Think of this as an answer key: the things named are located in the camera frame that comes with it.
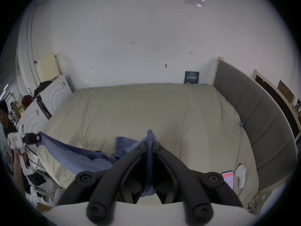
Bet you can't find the pale yellow board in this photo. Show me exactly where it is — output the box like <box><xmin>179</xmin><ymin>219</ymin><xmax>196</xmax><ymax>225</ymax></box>
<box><xmin>36</xmin><ymin>54</ymin><xmax>63</xmax><ymax>82</ymax></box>

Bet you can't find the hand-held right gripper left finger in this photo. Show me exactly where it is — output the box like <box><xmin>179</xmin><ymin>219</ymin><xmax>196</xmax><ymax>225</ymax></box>
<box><xmin>56</xmin><ymin>141</ymin><xmax>148</xmax><ymax>219</ymax></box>

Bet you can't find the smartphone with lit screen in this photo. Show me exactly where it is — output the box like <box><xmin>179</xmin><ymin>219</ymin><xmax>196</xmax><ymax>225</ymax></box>
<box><xmin>222</xmin><ymin>171</ymin><xmax>235</xmax><ymax>191</ymax></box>

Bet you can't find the white hand controller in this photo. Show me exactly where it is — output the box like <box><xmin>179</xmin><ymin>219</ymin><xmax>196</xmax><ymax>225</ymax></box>
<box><xmin>236</xmin><ymin>164</ymin><xmax>247</xmax><ymax>189</ymax></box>

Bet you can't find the white washing machine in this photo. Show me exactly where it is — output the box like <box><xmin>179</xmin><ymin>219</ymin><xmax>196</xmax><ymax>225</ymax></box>
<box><xmin>39</xmin><ymin>74</ymin><xmax>76</xmax><ymax>118</ymax></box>
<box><xmin>16</xmin><ymin>99</ymin><xmax>52</xmax><ymax>139</ymax></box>

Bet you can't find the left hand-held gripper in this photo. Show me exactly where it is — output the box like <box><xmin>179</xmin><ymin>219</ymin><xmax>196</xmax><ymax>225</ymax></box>
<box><xmin>7</xmin><ymin>124</ymin><xmax>42</xmax><ymax>176</ymax></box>

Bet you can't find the dark blue book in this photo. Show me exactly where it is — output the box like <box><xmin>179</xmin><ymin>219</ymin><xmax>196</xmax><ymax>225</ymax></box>
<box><xmin>184</xmin><ymin>71</ymin><xmax>200</xmax><ymax>84</ymax></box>

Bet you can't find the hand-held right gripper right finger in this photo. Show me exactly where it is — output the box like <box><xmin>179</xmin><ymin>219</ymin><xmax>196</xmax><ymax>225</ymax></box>
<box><xmin>152</xmin><ymin>143</ymin><xmax>243</xmax><ymax>224</ymax></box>

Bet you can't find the brown carton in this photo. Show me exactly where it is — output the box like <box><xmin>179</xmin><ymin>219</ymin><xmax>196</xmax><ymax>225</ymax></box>
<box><xmin>277</xmin><ymin>80</ymin><xmax>295</xmax><ymax>103</ymax></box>

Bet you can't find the person's left hand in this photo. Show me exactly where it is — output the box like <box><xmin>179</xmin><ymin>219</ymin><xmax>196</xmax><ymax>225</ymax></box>
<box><xmin>13</xmin><ymin>149</ymin><xmax>22</xmax><ymax>165</ymax></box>

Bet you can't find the person's left forearm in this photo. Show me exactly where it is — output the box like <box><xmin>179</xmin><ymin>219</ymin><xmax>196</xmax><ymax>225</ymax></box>
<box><xmin>14</xmin><ymin>163</ymin><xmax>26</xmax><ymax>197</ymax></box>

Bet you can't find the dark board with wooden frame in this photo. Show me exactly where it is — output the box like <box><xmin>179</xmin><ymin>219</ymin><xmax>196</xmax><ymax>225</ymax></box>
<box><xmin>253</xmin><ymin>69</ymin><xmax>301</xmax><ymax>139</ymax></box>

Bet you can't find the grey padded headboard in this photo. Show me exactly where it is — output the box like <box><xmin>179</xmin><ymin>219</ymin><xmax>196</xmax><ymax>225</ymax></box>
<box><xmin>212</xmin><ymin>56</ymin><xmax>298</xmax><ymax>194</ymax></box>

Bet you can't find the bed with beige sheet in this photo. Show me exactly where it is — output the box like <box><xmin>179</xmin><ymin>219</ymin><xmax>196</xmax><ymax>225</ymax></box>
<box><xmin>36</xmin><ymin>82</ymin><xmax>259</xmax><ymax>208</ymax></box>

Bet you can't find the person's body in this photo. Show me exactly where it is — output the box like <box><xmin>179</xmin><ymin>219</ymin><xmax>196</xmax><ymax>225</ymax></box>
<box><xmin>0</xmin><ymin>100</ymin><xmax>18</xmax><ymax>174</ymax></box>

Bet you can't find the dark blue shirt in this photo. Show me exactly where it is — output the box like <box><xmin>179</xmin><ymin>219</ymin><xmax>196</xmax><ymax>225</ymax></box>
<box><xmin>38</xmin><ymin>129</ymin><xmax>157</xmax><ymax>198</ymax></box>

